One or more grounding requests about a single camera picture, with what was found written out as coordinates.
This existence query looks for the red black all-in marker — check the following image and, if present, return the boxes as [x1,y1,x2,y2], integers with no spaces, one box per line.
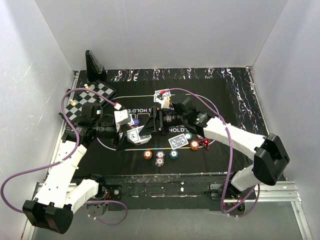
[198,138,210,150]

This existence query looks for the green chips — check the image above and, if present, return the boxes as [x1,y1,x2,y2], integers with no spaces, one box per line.
[185,132,193,140]

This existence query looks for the orange poker chip stack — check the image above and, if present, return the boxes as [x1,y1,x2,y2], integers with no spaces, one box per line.
[143,149,153,160]

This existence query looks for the black poker table mat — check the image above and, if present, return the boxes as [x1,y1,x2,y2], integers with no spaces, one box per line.
[75,67,268,177]

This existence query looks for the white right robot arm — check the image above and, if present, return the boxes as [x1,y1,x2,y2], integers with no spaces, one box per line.
[139,107,290,199]

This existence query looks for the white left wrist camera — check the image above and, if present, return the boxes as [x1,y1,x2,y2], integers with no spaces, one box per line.
[114,109,132,126]

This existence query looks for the dealt cards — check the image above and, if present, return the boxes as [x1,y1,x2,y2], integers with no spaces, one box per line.
[168,133,189,150]
[153,89,171,103]

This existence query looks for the black triangular card stand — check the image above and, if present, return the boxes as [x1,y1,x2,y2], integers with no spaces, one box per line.
[85,50,107,82]

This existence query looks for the black white chess board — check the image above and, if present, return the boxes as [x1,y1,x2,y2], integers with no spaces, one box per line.
[64,80,117,123]

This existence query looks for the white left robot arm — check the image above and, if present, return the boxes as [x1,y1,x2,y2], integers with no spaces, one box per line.
[22,135,125,234]

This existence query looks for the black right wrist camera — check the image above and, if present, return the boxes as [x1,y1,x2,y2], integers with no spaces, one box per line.
[159,94,199,117]

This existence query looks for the green poker chip stack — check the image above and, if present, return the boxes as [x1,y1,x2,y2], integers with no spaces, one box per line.
[169,150,179,160]

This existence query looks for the orange chips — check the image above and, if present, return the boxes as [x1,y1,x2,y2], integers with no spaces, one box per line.
[190,140,200,151]

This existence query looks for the pink chip front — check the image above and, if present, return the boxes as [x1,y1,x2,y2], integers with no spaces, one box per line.
[155,158,164,167]

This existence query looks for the blue small blind button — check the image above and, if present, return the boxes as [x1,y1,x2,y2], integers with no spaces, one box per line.
[133,118,140,126]

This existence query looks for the white chess pawn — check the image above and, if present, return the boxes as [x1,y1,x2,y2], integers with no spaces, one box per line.
[70,99,76,106]

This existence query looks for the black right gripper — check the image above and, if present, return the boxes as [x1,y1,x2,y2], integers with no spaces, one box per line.
[139,106,187,138]

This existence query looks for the aluminium rail frame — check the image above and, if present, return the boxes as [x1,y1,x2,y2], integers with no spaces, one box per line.
[21,181,313,240]

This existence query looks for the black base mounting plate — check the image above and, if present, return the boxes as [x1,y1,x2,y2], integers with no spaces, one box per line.
[77,172,257,212]

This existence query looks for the blue playing card deck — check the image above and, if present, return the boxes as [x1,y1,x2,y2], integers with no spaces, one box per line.
[126,126,152,145]

